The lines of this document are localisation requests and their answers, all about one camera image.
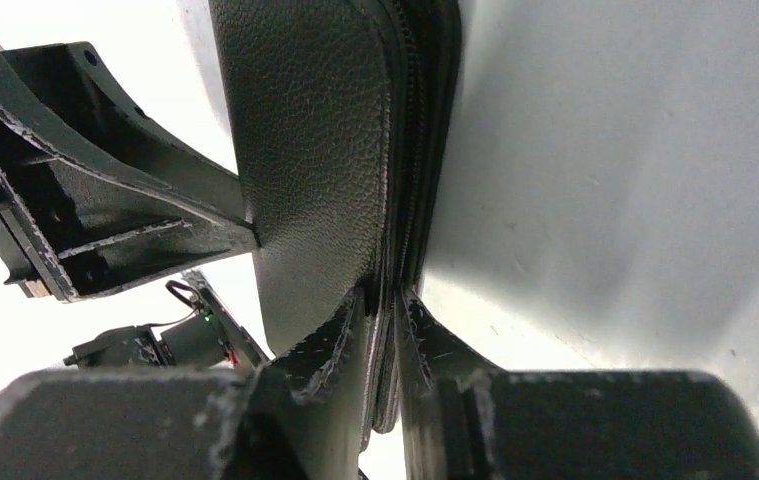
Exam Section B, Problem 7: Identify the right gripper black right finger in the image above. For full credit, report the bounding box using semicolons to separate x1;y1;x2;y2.
394;288;502;479

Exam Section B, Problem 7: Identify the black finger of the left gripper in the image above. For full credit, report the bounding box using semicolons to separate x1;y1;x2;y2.
0;42;257;302

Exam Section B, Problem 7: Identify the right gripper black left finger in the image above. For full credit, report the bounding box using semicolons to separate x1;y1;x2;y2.
253;288;368;479

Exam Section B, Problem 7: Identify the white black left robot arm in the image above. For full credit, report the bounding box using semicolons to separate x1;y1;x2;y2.
0;42;265;368

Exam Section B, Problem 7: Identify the black zippered tool case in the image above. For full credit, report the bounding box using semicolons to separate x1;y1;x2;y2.
210;1;462;433

